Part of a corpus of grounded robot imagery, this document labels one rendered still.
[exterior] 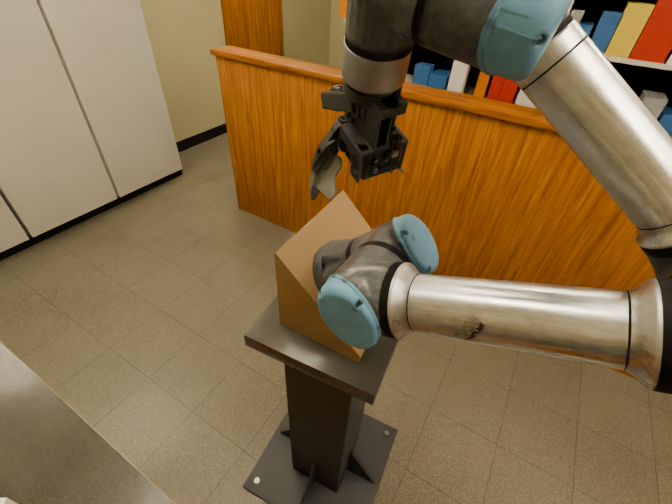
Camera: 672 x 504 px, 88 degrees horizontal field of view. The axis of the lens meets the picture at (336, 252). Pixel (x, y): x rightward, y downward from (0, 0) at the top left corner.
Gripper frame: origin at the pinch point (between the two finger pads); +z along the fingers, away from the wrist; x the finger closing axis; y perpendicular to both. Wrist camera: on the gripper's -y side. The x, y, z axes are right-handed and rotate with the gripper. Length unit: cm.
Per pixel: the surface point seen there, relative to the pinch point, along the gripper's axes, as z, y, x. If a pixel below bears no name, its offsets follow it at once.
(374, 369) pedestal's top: 31.6, 24.5, -3.8
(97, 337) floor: 144, -68, -103
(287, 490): 120, 38, -36
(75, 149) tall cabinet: 128, -199, -92
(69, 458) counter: 26, 16, -59
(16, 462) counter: 26, 13, -67
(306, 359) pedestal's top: 32.2, 16.3, -16.0
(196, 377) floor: 137, -24, -60
